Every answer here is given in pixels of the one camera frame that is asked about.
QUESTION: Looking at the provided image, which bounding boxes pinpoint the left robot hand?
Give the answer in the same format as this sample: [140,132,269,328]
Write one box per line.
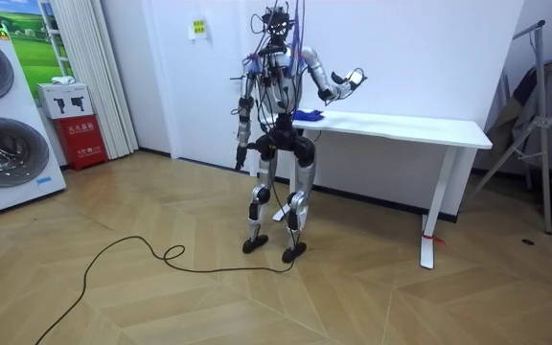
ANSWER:
[234,145,250,173]

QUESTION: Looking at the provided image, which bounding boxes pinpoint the red tie on desk leg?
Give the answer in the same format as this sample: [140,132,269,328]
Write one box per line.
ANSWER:
[421,231,447,246]

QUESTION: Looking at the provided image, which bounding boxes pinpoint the blue cloth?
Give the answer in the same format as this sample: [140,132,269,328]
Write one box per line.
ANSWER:
[291,108,327,123]

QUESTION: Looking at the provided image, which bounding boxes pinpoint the robot legs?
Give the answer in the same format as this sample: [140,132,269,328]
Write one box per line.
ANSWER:
[241,129,317,265]

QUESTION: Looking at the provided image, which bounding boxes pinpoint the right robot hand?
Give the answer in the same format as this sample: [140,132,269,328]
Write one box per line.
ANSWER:
[330,67,368,94]

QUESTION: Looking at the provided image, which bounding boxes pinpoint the white desk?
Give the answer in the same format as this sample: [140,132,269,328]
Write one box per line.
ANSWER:
[250,109,494,270]

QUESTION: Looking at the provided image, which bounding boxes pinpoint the robot body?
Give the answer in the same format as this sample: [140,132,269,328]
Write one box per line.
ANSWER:
[241,3,316,145]

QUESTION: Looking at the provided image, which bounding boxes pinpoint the washing machine tower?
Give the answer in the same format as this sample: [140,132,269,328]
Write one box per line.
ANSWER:
[0,18,68,221]

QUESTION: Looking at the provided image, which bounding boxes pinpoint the grey metal stand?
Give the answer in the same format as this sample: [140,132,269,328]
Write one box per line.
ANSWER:
[471,19,552,236]

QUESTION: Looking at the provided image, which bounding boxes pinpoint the black floor cable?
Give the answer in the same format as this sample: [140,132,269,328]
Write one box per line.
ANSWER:
[34,234,297,345]

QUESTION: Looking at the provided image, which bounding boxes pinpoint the white ladder frame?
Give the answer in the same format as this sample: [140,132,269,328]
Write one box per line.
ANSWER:
[38,0,72,79]

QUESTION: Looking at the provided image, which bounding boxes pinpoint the landscape wall poster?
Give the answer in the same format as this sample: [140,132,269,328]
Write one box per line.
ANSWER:
[0,0,74,101]

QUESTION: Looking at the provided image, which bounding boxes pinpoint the white box with pictograms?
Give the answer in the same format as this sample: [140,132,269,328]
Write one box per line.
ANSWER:
[35,81,95,121]

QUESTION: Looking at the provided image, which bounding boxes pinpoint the red fire extinguisher box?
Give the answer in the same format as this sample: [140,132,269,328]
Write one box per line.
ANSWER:
[53,114,109,173]

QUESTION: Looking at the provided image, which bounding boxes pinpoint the cable bundle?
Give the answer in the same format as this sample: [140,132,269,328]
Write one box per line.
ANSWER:
[285,0,307,54]

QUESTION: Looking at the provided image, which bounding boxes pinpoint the yellow wall label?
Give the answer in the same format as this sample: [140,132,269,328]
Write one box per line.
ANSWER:
[188,17,209,41]

